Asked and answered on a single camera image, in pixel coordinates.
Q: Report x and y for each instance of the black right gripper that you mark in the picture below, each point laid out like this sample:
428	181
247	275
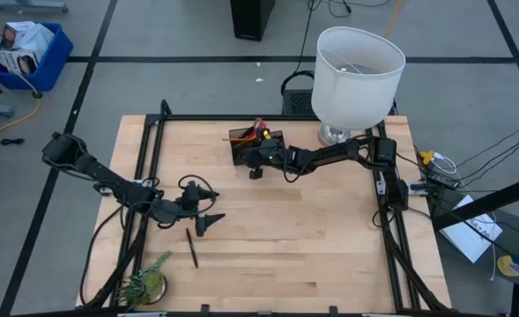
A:
268	154

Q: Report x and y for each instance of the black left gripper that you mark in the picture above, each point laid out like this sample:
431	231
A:
190	200

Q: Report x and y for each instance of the yellow pencil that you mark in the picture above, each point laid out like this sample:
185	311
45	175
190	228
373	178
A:
237	139

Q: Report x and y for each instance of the black pen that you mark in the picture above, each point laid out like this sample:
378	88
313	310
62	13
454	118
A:
191	246

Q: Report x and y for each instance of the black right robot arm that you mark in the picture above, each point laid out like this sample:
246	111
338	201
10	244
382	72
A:
329	154

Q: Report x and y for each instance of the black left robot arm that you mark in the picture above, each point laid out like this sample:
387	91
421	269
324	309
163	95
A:
109	178

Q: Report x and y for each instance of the black mesh desk organizer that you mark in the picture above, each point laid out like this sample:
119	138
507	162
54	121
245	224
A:
237	152

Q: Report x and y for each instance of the black vented box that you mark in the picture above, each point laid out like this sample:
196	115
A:
298	103

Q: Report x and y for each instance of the potted succulent plant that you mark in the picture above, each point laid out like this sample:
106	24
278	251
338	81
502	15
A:
146	284

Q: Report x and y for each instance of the black table edge clamp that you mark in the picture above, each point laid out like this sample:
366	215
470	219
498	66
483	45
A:
333	310
204	309

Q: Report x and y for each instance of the white shade silver lamp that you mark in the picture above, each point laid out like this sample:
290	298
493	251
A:
356	97

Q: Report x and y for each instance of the silver aluminium bar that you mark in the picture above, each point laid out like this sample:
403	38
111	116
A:
142	314

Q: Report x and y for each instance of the black tower case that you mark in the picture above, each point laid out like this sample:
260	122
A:
251	19

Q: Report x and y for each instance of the white and yellow plug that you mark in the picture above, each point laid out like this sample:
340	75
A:
427	155

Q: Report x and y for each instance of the blue plastic bin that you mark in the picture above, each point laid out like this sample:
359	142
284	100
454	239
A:
52	66

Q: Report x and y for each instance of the white booklet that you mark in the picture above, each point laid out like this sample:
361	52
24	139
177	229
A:
470	229

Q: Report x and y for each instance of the black diagonal beam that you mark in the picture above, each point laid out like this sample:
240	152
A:
484	202

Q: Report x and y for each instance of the boxes and papers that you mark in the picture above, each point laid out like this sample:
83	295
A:
25	44

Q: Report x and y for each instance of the black aluminium table frame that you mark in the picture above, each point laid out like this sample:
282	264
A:
241	117

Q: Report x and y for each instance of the black frame corner brace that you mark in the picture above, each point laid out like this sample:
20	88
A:
165	110

